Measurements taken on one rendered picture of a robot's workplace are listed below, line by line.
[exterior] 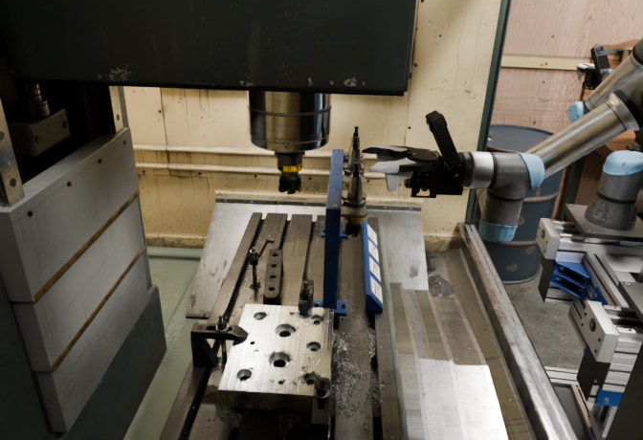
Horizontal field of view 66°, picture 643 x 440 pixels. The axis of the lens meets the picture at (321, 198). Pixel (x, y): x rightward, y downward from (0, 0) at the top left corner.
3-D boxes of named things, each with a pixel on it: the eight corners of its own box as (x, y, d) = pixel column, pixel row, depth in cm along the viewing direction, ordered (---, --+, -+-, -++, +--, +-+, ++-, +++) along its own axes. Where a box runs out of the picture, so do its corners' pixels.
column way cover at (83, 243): (156, 297, 143) (131, 127, 122) (72, 438, 100) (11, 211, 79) (139, 297, 144) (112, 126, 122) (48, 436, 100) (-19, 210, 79)
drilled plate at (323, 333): (333, 323, 129) (333, 308, 127) (328, 413, 102) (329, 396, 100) (246, 319, 130) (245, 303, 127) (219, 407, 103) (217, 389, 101)
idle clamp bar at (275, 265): (283, 266, 161) (283, 248, 158) (279, 316, 137) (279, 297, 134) (268, 266, 161) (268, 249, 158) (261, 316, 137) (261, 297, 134)
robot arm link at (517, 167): (541, 200, 100) (551, 161, 97) (488, 198, 99) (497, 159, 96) (523, 185, 107) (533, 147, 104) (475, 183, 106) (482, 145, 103)
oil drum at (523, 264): (521, 239, 366) (547, 124, 329) (555, 286, 311) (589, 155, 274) (440, 236, 367) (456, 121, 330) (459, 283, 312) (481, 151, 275)
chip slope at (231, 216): (415, 257, 221) (421, 205, 210) (441, 372, 157) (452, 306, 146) (219, 248, 224) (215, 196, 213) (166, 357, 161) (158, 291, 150)
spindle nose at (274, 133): (252, 127, 103) (250, 69, 98) (328, 128, 103) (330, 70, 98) (243, 153, 88) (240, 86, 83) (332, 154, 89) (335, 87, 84)
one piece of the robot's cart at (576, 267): (576, 284, 170) (583, 262, 166) (585, 299, 162) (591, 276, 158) (549, 281, 171) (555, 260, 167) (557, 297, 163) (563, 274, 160)
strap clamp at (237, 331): (250, 361, 121) (247, 311, 115) (247, 370, 118) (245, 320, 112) (197, 358, 122) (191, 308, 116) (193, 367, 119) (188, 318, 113)
